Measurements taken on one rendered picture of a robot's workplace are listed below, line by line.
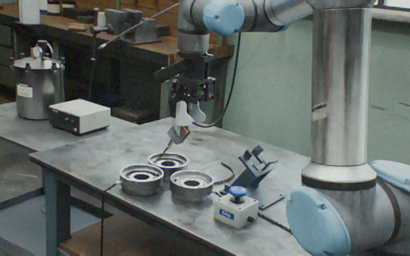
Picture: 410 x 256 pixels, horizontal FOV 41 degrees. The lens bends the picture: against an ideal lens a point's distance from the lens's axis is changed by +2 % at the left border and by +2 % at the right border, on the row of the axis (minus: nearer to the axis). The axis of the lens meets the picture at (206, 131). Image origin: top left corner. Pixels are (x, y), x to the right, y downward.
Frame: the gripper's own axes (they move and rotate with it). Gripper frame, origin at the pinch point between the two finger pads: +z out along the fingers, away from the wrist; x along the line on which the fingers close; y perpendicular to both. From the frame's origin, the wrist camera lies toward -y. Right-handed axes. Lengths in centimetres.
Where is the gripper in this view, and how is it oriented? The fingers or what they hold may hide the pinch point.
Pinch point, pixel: (181, 129)
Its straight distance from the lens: 134.3
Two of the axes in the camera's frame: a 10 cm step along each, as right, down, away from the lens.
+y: 7.8, 2.5, -5.7
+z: -0.7, 9.5, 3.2
